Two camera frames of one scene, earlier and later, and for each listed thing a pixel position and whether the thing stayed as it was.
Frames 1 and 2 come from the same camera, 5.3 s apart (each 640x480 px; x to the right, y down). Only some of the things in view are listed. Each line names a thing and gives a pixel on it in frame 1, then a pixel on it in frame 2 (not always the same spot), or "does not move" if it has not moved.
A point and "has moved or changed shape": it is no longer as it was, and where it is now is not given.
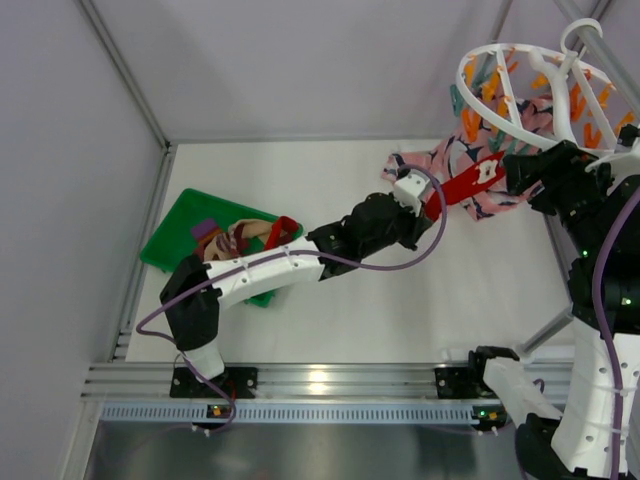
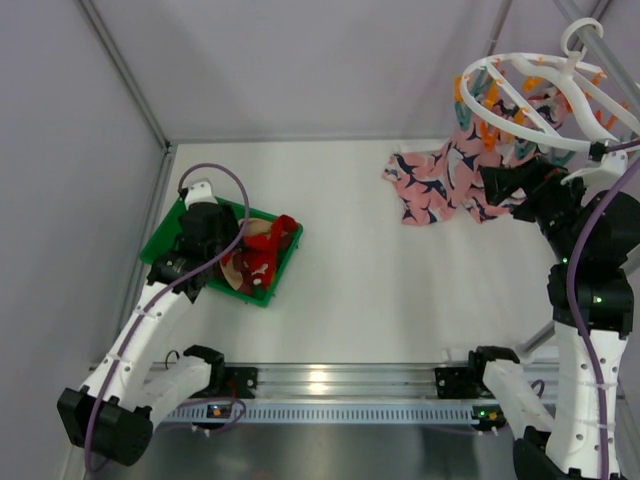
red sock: [283, 231] does not move
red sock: [488, 173] has moved or changed shape
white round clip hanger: [538, 95] has moved or changed shape
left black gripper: [417, 220] -> [209, 228]
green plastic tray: [174, 239] does not move
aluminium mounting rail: [140, 394] does not move
